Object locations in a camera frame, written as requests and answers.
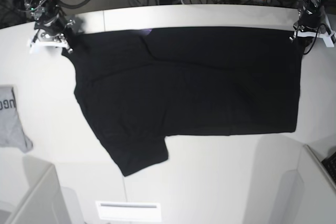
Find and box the white bin left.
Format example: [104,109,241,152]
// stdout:
[5,155,72,223]

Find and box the white bin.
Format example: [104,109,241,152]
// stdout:
[269,145,335,223]
[5,155,72,223]

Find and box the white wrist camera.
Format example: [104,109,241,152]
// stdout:
[27,39,40,54]
[321,30,335,48]

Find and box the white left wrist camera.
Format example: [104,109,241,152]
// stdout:
[321,30,335,48]

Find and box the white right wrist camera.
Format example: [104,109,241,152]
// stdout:
[27,39,40,54]

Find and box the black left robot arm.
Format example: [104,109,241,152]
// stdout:
[293,0,328,37]

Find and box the grey folded garment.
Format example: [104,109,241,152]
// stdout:
[1,86,33,153]

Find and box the black T-shirt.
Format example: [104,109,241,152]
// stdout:
[62,27,304,176]

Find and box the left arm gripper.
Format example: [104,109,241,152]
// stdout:
[293,7,326,37]

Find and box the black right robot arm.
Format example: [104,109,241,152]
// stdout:
[24,0,67,42]

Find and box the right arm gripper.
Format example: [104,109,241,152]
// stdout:
[33,6,69,41]

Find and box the white bin right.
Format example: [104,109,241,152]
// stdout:
[269,145,335,223]

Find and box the black keyboard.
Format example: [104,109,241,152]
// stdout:
[322,153,336,182]

